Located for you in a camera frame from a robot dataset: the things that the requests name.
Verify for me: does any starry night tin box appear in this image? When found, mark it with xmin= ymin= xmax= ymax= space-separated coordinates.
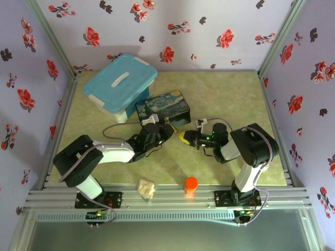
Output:
xmin=135 ymin=90 xmax=191 ymax=129

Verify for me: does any orange capped bottle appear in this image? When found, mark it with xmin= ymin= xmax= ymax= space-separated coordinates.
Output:
xmin=184 ymin=176 xmax=199 ymax=199

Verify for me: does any crumpled beige paper ball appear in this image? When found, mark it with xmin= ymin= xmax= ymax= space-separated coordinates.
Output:
xmin=137 ymin=178 xmax=156 ymax=202

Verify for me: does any blue lid plastic storage box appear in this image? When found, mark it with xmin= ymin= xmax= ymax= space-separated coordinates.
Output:
xmin=82 ymin=53 xmax=158 ymax=124

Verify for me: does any right small circuit board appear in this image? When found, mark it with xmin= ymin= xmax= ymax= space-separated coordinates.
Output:
xmin=234 ymin=209 xmax=256 ymax=218

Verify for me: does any small circuit board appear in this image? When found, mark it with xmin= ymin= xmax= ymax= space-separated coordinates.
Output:
xmin=234 ymin=209 xmax=256 ymax=218
xmin=86 ymin=211 xmax=110 ymax=220

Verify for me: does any left small circuit board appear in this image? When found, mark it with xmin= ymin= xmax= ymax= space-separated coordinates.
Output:
xmin=86 ymin=211 xmax=110 ymax=220

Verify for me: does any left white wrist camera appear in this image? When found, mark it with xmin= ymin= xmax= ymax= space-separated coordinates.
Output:
xmin=140 ymin=114 xmax=160 ymax=125

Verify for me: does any right grey arm cable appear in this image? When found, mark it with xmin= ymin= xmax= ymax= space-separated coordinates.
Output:
xmin=206 ymin=117 xmax=272 ymax=227

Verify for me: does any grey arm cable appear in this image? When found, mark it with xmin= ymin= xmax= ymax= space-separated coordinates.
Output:
xmin=58 ymin=120 xmax=144 ymax=226
xmin=206 ymin=117 xmax=272 ymax=227

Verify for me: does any left grey arm cable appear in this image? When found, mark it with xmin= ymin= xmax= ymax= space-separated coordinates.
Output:
xmin=58 ymin=120 xmax=144 ymax=226

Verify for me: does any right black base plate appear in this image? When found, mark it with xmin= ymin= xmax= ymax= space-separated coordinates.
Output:
xmin=214 ymin=190 xmax=262 ymax=208

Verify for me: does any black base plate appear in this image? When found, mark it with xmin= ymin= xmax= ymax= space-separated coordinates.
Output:
xmin=214 ymin=190 xmax=262 ymax=208
xmin=74 ymin=191 xmax=123 ymax=209

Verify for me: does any aluminium frame rail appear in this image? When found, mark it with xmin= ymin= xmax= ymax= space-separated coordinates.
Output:
xmin=25 ymin=182 xmax=314 ymax=210

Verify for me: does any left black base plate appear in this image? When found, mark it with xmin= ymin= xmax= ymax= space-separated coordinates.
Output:
xmin=74 ymin=191 xmax=123 ymax=209

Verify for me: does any grey slotted cable duct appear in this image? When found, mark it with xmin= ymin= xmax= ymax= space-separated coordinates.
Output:
xmin=35 ymin=211 xmax=236 ymax=223

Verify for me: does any right aluminium corner post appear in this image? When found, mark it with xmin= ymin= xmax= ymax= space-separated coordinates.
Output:
xmin=258 ymin=0 xmax=307 ymax=79

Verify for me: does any aluminium corner post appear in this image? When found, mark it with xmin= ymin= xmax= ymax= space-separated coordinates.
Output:
xmin=25 ymin=0 xmax=78 ymax=79
xmin=258 ymin=0 xmax=307 ymax=79

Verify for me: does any left aluminium corner post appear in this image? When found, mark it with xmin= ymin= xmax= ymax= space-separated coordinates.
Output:
xmin=25 ymin=0 xmax=78 ymax=79

